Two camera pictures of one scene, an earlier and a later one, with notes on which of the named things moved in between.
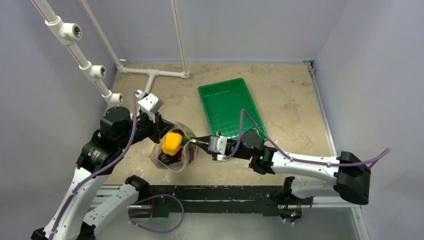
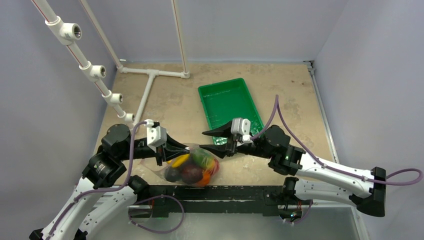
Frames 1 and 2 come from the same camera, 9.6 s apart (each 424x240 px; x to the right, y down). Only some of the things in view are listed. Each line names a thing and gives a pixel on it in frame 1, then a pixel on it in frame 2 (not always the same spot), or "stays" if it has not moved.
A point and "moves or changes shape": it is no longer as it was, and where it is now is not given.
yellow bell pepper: x=172 y=143 moves or changes shape
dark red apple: x=178 y=156 moves or changes shape
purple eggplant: x=166 y=159 moves or changes shape
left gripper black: x=159 y=127 -> x=170 y=149
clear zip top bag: x=175 y=152 moves or changes shape
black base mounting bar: x=194 y=198 stays
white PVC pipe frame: x=64 y=31 stays
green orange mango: x=185 y=139 -> x=204 y=159
